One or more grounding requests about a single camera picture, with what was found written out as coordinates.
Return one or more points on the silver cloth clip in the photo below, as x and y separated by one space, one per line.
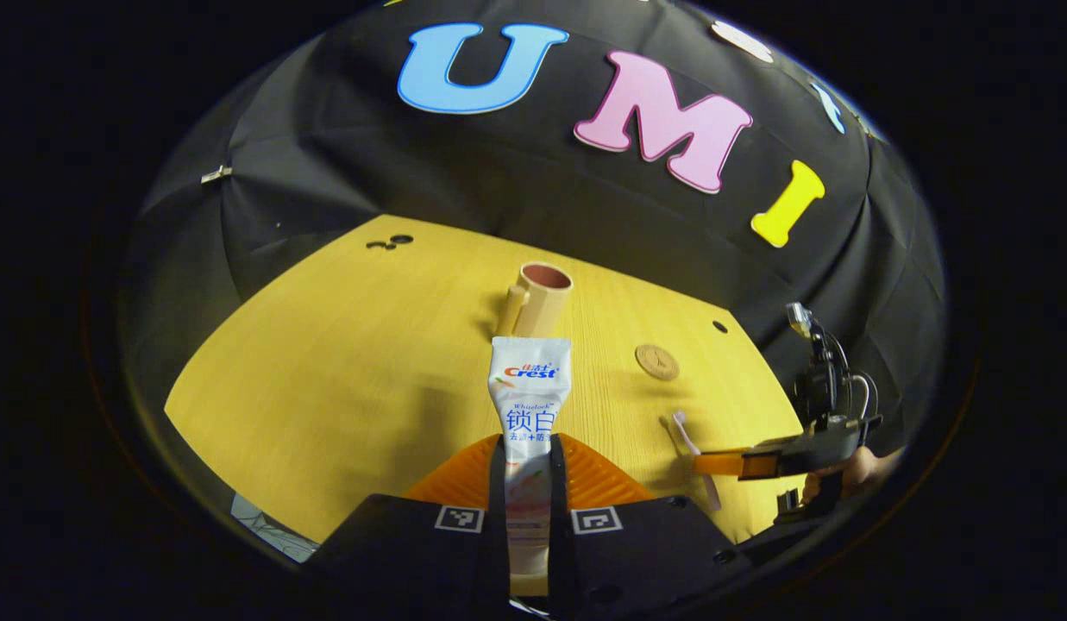
216 173

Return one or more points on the round brown coaster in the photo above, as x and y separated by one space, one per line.
657 362

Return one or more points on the beige cup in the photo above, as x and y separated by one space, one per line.
542 306

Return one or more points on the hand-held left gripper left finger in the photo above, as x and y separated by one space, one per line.
497 535

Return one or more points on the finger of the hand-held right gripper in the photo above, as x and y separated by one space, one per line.
757 464

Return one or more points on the black backdrop cloth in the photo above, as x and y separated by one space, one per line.
498 172

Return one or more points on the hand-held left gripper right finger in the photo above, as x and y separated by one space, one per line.
561 535

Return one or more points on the white toothbrush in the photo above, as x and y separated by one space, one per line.
684 435

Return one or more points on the white toothpaste tube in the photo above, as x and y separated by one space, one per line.
530 388

